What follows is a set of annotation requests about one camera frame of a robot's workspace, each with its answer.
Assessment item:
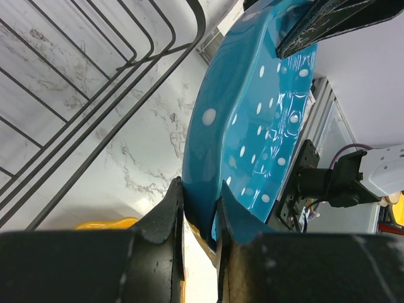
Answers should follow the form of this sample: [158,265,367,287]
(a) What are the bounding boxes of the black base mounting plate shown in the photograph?
[271,140,319,232]

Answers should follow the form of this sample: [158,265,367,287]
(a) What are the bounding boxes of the aluminium frame rail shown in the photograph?
[304,77,356,153]

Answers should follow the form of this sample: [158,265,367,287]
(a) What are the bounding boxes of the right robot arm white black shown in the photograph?
[276,1,403,207]

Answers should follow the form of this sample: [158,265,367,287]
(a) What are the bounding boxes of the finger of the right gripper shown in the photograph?
[276,0,403,59]

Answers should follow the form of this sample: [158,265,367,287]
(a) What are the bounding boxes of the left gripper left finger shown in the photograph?
[1,178,184,302]

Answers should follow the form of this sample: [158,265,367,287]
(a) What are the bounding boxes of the blue polka dot plate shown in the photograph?
[182,1,317,249]

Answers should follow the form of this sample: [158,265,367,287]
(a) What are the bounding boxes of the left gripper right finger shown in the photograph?
[217,184,403,302]

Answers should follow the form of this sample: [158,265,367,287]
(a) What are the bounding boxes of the black wire dish rack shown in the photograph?
[1,1,217,232]

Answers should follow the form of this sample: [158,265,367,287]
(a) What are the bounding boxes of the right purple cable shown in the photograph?
[330,143,373,171]

